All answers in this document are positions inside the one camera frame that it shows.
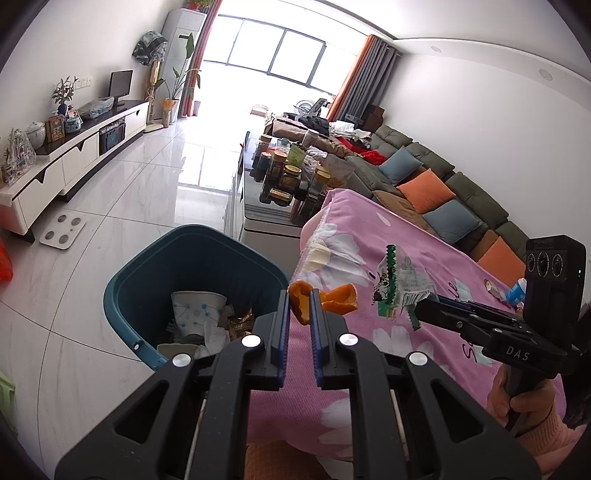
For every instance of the person's right forearm pink sleeve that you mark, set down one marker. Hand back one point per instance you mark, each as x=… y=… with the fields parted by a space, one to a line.
x=554 y=443

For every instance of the green plastic stool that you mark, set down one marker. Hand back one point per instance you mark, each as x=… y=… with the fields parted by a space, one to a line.
x=4 y=397

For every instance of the person's right hand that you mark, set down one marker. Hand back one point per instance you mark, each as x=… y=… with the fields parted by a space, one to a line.
x=535 y=399

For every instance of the red cloth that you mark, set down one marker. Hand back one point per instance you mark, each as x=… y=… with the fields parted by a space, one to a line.
x=374 y=157

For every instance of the brown upholstered ottoman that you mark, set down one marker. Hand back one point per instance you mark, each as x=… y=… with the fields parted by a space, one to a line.
x=288 y=129

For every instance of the white bathroom scale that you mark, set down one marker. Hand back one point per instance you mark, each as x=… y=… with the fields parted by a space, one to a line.
x=62 y=228

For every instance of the orange plastic bag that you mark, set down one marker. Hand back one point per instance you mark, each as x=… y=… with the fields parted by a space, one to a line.
x=3 y=265

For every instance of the wooden photo frame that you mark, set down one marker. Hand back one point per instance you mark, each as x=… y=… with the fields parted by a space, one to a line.
x=55 y=128

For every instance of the large gold foil wrapper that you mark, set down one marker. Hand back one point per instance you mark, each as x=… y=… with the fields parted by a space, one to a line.
x=240 y=323

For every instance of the black glass coffee table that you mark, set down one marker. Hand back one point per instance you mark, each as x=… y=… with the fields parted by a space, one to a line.
x=258 y=217

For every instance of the brown paper snack bag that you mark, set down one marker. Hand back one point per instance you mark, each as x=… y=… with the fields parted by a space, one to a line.
x=339 y=170

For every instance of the small black monitor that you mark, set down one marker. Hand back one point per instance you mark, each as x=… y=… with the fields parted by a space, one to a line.
x=121 y=83

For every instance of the large-leaf floor plant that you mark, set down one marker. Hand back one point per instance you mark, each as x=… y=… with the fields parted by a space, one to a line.
x=168 y=108

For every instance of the clear green-edged snack wrapper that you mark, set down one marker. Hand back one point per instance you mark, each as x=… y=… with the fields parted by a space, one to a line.
x=397 y=277

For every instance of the small beige box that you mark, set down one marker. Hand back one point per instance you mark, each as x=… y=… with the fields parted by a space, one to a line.
x=259 y=110

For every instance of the dark wooden cabinet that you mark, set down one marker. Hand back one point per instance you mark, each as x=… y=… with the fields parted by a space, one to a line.
x=374 y=115

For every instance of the grey-blue cushion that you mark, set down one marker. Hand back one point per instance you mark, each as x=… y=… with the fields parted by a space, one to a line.
x=400 y=165
x=451 y=220

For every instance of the orange and grey curtain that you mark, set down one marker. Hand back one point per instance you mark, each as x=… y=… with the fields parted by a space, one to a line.
x=364 y=78
x=201 y=55

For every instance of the orange peel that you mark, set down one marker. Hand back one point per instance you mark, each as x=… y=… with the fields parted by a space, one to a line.
x=300 y=300

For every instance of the blue and white bottle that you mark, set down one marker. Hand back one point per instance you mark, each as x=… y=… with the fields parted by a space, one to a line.
x=516 y=291

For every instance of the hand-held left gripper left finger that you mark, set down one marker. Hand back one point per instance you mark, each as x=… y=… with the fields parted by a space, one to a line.
x=284 y=341

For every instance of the black bag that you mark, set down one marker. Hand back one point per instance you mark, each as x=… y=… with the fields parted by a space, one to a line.
x=316 y=122

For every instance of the pink floral blanket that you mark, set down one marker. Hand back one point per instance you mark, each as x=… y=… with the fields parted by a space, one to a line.
x=369 y=221

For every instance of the small green-white wrapper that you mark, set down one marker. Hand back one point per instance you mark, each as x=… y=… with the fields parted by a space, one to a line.
x=491 y=288

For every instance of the white and black TV stand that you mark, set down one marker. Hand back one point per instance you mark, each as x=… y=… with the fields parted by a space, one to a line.
x=69 y=161

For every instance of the plastic-covered dark box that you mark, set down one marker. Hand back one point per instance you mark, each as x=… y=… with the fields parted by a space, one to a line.
x=96 y=107

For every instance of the model ship in plastic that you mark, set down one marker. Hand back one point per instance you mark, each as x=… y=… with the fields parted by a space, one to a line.
x=18 y=154

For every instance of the standing fan with floral cover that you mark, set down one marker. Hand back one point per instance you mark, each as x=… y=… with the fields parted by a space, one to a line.
x=148 y=44

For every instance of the small green potted plant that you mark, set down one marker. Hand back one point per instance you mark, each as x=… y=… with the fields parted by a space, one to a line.
x=198 y=3

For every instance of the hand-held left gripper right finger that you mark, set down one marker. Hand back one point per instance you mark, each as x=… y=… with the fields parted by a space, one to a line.
x=316 y=346

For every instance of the blue and white ceramic jar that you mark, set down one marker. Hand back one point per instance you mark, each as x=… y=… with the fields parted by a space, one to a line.
x=73 y=124

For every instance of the orange textured cushion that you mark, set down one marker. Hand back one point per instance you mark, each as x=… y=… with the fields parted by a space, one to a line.
x=277 y=461

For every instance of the green and brown sofa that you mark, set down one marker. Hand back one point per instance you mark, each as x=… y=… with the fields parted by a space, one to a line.
x=471 y=194

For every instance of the teal plastic bin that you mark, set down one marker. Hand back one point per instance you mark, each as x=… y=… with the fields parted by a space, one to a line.
x=138 y=286

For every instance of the small plant in blue vase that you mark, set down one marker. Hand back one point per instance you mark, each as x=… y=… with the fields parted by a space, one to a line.
x=63 y=92

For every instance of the white standing air conditioner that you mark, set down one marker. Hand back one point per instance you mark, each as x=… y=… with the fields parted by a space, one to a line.
x=178 y=27

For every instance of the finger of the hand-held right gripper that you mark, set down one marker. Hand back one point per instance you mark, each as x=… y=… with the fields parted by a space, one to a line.
x=452 y=323
x=480 y=309

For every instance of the blue patterned paper cup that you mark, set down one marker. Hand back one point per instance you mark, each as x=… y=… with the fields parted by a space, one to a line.
x=198 y=309

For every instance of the black framed window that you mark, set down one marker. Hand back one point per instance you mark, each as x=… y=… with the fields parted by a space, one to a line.
x=281 y=50

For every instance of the pile of white clothes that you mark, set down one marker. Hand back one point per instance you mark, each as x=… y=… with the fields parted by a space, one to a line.
x=346 y=129

